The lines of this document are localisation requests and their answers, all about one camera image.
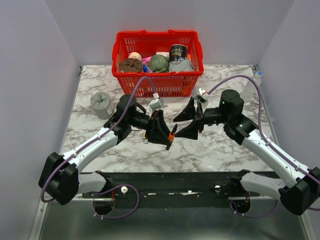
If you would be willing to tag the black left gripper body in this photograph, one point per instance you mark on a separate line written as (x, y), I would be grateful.
(152, 124)

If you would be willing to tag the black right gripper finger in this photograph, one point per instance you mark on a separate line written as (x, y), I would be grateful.
(188, 113)
(189, 132)

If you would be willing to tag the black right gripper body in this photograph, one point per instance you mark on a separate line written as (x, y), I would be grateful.
(199, 116)

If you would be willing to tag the orange black padlock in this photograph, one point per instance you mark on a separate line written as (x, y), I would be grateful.
(171, 135)

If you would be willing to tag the black head key bunch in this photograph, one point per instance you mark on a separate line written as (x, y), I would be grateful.
(168, 146)

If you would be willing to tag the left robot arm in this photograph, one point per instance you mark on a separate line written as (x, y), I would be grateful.
(60, 175)

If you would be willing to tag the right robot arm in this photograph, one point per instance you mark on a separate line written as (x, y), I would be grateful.
(298, 186)

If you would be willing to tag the red plastic basket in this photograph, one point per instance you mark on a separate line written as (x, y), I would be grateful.
(147, 43)

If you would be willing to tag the grey wrapped roll in basket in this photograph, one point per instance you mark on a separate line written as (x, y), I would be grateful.
(183, 66)

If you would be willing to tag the green round ball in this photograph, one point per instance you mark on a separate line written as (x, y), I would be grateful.
(158, 63)

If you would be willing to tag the black can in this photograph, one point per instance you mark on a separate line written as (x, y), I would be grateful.
(177, 53)

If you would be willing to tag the clear plastic bottle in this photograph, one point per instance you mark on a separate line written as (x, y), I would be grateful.
(250, 89)

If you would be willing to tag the grey wrapped roll on table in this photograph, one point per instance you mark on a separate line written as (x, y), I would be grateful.
(102, 105)

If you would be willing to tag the pink packet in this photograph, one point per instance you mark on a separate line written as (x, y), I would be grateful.
(145, 64)

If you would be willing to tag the brown wrapped roll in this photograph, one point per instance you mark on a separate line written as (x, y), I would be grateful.
(131, 65)

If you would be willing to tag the beige egg shaped object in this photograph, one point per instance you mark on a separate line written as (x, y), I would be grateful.
(135, 55)

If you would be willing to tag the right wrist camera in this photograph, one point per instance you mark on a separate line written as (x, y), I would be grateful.
(201, 96)

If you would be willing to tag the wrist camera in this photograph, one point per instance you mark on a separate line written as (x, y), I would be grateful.
(156, 104)
(201, 96)

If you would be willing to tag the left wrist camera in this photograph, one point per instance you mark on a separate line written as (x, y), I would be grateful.
(156, 104)

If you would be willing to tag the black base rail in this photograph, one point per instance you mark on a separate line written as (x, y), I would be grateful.
(166, 190)

